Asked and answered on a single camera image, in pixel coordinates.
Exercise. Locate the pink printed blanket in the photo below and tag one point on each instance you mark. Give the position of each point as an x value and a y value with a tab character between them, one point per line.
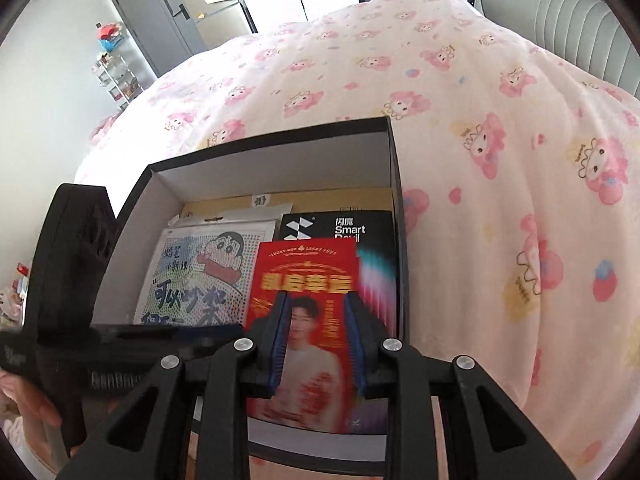
400	60

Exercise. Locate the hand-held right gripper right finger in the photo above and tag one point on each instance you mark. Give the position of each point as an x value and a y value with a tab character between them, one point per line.
352	340

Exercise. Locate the silver refrigerator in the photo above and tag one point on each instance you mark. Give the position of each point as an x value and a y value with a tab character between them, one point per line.
220	25

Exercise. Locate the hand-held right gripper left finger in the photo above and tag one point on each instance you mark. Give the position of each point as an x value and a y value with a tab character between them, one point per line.
277	340

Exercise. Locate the white cartoon craft kit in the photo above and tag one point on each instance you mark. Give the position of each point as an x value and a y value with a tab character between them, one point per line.
200	280

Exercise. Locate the red and blue plush toy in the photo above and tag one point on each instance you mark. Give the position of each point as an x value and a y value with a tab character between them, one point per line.
110	32

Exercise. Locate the white paper packet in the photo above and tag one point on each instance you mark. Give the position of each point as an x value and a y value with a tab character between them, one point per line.
235	212

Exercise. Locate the person's left hand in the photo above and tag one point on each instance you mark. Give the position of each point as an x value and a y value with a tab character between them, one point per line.
30	395

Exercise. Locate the grey padded headboard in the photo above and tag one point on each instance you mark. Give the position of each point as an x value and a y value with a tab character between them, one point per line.
575	20

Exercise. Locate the red photo card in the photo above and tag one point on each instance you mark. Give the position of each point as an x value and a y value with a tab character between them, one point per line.
305	270

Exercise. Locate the low shelf with toys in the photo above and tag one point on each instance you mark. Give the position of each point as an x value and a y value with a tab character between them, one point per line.
15	300

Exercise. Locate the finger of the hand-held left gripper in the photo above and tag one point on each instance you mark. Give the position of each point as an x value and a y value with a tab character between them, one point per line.
200	335

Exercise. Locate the pink soft bundle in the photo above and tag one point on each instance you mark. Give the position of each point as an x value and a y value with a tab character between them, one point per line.
105	127

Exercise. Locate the black rainbow packaging box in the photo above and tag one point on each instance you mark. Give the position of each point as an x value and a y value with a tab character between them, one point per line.
340	225

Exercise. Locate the black storage box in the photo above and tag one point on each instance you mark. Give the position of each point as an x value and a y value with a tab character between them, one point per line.
275	165

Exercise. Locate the grey door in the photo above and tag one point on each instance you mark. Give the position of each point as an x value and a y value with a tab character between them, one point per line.
150	10

